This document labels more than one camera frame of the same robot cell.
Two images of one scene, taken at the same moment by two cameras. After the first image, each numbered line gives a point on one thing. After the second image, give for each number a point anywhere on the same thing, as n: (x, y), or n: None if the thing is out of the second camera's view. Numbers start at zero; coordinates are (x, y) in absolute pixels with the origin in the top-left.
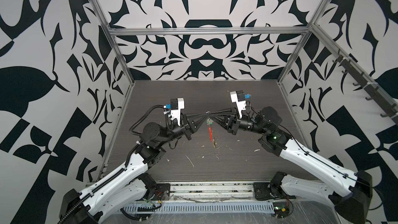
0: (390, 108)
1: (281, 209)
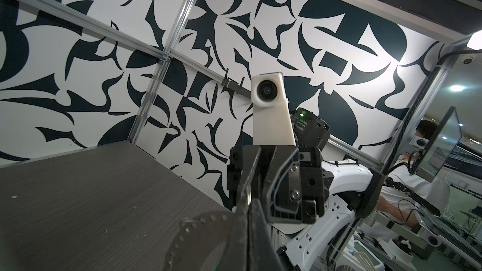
0: (233, 85)
1: None
